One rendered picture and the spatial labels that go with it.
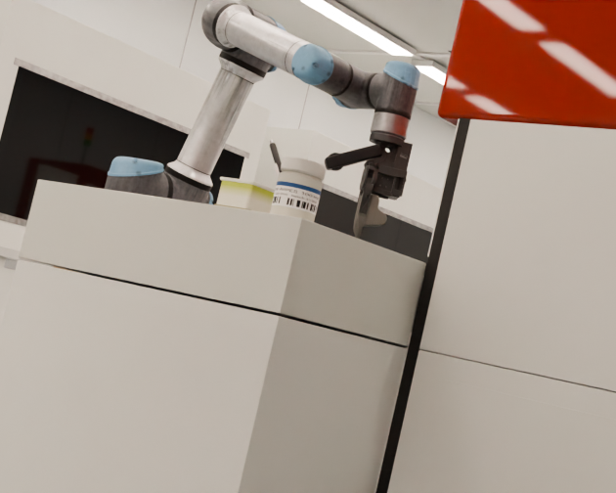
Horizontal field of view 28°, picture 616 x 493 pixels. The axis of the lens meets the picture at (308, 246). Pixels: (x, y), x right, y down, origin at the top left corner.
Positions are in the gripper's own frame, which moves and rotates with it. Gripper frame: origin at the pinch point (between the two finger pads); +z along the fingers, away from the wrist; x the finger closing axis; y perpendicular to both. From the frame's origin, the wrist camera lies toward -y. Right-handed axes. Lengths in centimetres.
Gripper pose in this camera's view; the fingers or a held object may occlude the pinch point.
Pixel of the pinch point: (355, 231)
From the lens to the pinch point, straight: 246.0
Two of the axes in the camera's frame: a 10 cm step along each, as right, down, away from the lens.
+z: -2.3, 9.7, -0.8
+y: 9.7, 2.3, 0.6
